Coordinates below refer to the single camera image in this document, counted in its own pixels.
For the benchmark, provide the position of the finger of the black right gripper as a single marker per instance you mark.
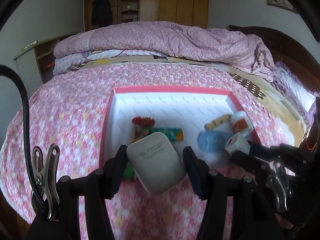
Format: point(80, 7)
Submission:
point(271, 153)
point(259, 168)

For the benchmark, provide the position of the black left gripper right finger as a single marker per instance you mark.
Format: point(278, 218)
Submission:
point(209, 185)

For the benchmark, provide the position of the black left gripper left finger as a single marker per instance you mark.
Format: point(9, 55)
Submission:
point(100, 185)

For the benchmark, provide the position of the white wall plug adapter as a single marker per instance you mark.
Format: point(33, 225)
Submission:
point(237, 143)

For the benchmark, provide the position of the blue correction tape dispenser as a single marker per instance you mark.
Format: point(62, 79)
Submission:
point(213, 141)

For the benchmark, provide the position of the white plastic jar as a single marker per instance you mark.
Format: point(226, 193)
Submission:
point(241, 123)

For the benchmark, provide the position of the white earbuds case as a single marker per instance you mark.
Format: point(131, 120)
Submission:
point(156, 163)

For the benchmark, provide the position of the beige wooden block strip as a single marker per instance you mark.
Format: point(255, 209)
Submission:
point(217, 122)

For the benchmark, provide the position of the colourful cartoon figure toy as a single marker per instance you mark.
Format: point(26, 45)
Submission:
point(146, 126)

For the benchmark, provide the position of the silver metal clip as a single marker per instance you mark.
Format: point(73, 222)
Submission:
point(45, 179)
point(279, 184)

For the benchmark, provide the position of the brown patterned bed sheet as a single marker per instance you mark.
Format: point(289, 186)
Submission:
point(293, 104)

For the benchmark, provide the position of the silver metal clip left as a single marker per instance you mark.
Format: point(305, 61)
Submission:
point(45, 179)

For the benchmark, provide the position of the red shallow cardboard box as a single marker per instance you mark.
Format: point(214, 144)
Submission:
point(187, 108)

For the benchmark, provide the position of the pink floral bed sheet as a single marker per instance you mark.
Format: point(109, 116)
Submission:
point(70, 110)

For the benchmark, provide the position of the dark wooden headboard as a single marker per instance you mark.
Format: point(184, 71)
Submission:
point(289, 51)

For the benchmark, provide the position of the pink folded quilt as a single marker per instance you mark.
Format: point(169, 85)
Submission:
point(245, 52)

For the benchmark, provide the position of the cartoon print pillow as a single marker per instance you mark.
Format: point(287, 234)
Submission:
point(100, 58)

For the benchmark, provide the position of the white bedside cabinet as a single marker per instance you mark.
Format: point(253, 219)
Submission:
point(36, 63)

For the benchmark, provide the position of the wooden wardrobe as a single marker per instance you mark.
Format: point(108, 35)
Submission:
point(101, 13)

